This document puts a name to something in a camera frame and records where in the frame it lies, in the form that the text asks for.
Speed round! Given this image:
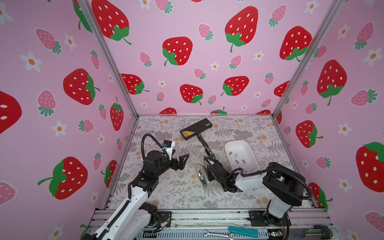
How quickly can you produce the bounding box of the black stapler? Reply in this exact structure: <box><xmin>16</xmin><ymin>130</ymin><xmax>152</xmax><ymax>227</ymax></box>
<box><xmin>180</xmin><ymin>118</ymin><xmax>217</xmax><ymax>163</ymax></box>

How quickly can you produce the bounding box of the black connector with coloured wires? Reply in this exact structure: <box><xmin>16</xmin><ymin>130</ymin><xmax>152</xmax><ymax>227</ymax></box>
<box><xmin>295</xmin><ymin>225</ymin><xmax>334</xmax><ymax>240</ymax></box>

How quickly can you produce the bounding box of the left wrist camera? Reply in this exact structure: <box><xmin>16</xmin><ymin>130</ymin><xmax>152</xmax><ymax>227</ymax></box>
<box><xmin>163</xmin><ymin>140</ymin><xmax>175</xmax><ymax>161</ymax></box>

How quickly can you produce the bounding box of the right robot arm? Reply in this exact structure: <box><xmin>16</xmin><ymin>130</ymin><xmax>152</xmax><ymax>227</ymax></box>
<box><xmin>204</xmin><ymin>154</ymin><xmax>313</xmax><ymax>227</ymax></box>

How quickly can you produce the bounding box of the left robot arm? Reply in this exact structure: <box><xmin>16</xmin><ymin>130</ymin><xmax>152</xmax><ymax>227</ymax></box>
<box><xmin>82</xmin><ymin>150</ymin><xmax>189</xmax><ymax>240</ymax></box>

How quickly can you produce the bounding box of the teal handled tool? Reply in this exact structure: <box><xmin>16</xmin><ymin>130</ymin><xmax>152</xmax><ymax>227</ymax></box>
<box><xmin>228</xmin><ymin>226</ymin><xmax>259</xmax><ymax>238</ymax></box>

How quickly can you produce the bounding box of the green circuit board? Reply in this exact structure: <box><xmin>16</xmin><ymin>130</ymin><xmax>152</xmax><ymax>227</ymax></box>
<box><xmin>268</xmin><ymin>230</ymin><xmax>284</xmax><ymax>240</ymax></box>

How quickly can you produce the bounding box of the white plastic tray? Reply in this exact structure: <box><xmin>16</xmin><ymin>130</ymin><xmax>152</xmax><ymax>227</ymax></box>
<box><xmin>225</xmin><ymin>140</ymin><xmax>260</xmax><ymax>173</ymax></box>

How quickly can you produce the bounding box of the silver wrench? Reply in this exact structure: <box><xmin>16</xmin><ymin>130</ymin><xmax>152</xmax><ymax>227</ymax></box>
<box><xmin>203</xmin><ymin>230</ymin><xmax>234</xmax><ymax>240</ymax></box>

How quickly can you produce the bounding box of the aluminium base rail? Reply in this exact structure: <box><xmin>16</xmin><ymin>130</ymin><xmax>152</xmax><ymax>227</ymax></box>
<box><xmin>86</xmin><ymin>209</ymin><xmax>340</xmax><ymax>240</ymax></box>

